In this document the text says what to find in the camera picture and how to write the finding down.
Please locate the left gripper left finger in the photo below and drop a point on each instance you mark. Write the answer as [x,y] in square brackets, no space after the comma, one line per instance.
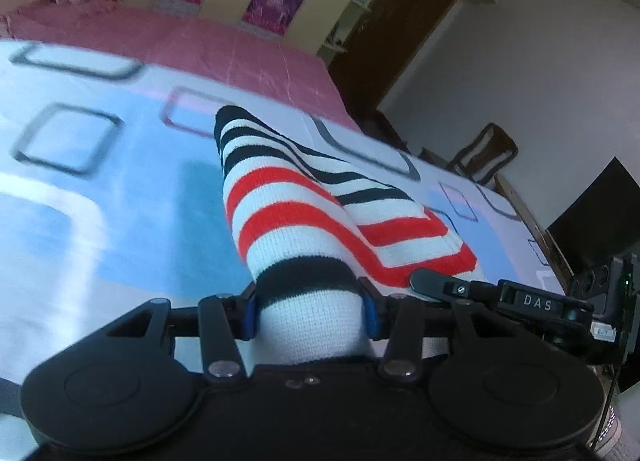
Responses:
[222,321]

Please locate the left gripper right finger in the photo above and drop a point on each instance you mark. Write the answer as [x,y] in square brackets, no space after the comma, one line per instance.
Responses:
[400,321]

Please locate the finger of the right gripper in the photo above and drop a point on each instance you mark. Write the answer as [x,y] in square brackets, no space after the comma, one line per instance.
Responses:
[437,287]

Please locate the striped red black white sock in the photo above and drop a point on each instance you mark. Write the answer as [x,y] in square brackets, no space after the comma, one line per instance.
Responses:
[310,228]

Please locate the black television screen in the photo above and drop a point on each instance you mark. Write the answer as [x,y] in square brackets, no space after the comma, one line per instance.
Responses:
[602,222]

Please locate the dark wooden chair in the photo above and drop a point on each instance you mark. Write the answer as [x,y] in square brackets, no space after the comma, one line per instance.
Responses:
[490,151]

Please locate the patterned bed sheet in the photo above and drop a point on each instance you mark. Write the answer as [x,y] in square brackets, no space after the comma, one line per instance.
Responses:
[111,195]

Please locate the pink bed cover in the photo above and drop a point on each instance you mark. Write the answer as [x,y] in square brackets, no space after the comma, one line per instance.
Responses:
[198,46]

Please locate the brown wooden door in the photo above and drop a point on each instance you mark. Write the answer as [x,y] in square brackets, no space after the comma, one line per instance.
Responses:
[379,48]

